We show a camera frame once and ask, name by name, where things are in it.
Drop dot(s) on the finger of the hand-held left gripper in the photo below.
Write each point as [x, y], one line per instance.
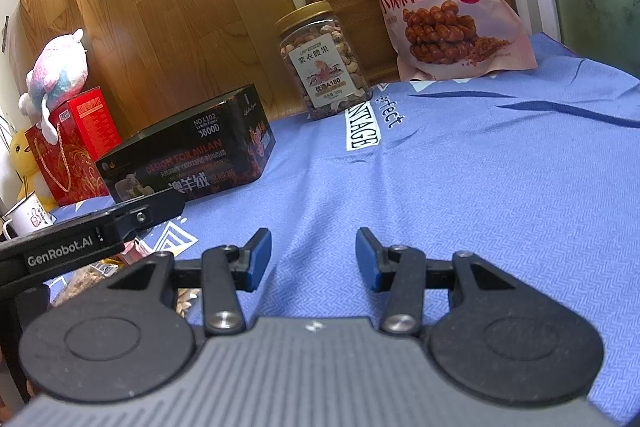
[155, 212]

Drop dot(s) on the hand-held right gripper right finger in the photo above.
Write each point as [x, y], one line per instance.
[367, 257]

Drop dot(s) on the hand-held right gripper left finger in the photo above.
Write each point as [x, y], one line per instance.
[257, 257]

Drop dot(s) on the clear sunflower seed bag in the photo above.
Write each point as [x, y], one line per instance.
[85, 279]

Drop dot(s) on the small orange label packet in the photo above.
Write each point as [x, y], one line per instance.
[136, 251]

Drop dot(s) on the white enamel mug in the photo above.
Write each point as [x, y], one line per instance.
[27, 219]

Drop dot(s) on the black printed carton box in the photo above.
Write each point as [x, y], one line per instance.
[210, 142]

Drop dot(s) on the yellow plush toy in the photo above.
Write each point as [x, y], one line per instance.
[25, 157]

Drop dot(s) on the red gift bag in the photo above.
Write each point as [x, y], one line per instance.
[80, 147]

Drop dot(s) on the blue printed cloth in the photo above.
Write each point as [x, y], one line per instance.
[450, 182]

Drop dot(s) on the pink plush toy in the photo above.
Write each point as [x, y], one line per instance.
[57, 67]

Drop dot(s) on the clear nut jar gold lid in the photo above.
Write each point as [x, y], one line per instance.
[320, 72]

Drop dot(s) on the wooden board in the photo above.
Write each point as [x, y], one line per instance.
[175, 7]

